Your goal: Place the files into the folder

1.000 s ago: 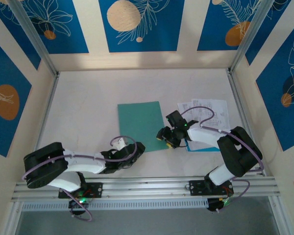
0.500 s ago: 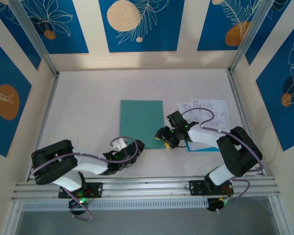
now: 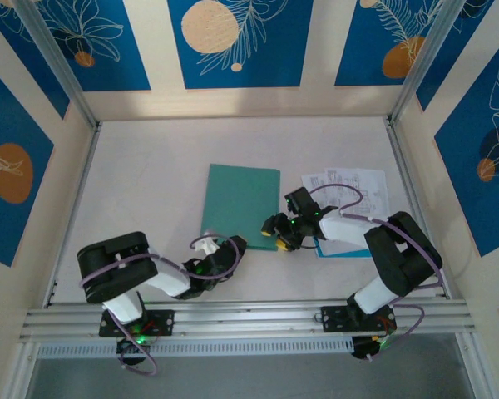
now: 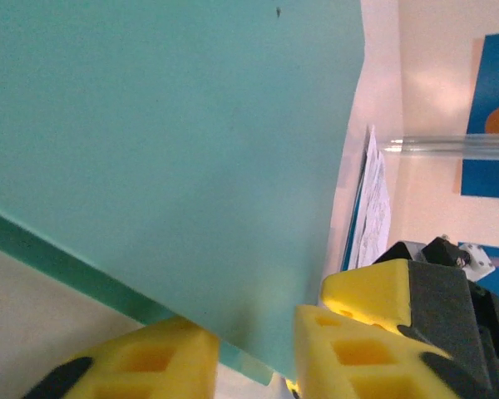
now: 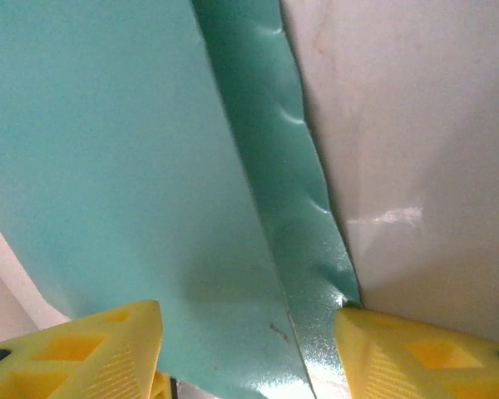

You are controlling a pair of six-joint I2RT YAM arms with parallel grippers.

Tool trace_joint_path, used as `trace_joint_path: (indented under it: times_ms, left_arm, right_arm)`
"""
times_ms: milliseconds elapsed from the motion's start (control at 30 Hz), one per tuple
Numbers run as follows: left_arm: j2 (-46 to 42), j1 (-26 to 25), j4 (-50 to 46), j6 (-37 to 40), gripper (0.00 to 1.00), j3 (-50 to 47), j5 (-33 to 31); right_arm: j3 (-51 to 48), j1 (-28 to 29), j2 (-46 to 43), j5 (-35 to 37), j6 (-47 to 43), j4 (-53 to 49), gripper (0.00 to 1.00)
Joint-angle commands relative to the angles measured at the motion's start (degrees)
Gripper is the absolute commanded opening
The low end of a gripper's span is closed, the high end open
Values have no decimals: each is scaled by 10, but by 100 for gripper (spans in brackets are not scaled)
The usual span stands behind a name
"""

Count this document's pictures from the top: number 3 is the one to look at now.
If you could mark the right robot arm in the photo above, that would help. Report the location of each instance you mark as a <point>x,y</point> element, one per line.
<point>399,257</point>

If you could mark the white sheet with blue edge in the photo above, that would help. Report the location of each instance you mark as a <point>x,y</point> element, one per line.
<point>341,249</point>

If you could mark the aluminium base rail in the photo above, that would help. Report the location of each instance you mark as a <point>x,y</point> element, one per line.
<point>249,320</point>

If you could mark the aluminium side rail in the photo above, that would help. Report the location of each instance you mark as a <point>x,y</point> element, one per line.
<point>414,199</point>
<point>78,199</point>

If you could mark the green paper folder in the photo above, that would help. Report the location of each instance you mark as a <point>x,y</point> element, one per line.
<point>237,203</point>

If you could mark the printed drawing sheet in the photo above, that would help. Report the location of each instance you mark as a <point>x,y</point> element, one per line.
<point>314,183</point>
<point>372,187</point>

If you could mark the aluminium frame post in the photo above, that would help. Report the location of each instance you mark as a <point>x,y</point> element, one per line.
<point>54,58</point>
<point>428,62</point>

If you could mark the blue floral wall panel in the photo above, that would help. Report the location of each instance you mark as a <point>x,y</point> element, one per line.
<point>461,166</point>
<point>25,62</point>
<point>465,54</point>
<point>0,124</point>
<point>124,41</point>
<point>357,41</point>
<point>274,41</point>

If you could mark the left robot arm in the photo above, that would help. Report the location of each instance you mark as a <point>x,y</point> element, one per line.
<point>100,253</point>

